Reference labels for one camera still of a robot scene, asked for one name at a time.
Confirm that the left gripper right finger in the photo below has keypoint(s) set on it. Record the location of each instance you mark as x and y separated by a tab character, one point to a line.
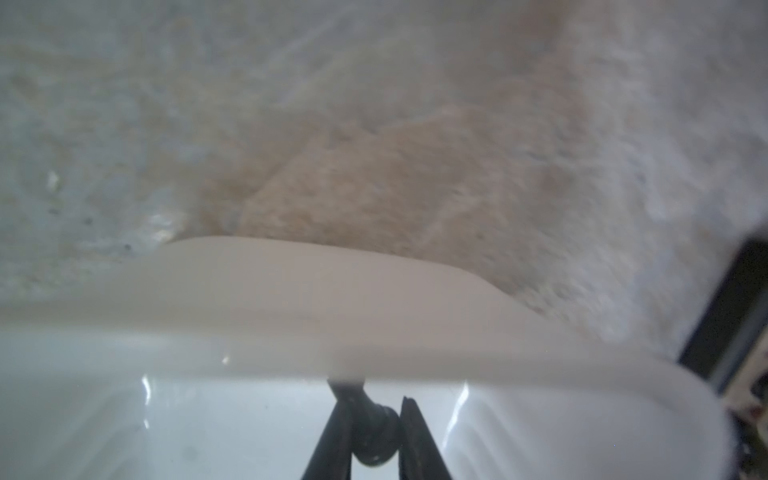
419	456

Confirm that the folding chess board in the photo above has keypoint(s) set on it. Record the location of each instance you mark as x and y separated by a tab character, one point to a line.
728	348

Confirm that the white plastic tray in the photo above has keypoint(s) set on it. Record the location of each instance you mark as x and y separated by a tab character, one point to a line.
211	358

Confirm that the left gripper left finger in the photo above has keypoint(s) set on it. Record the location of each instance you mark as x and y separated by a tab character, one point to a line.
332	456

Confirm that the black chess piece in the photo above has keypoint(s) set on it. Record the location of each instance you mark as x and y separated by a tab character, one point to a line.
376	436

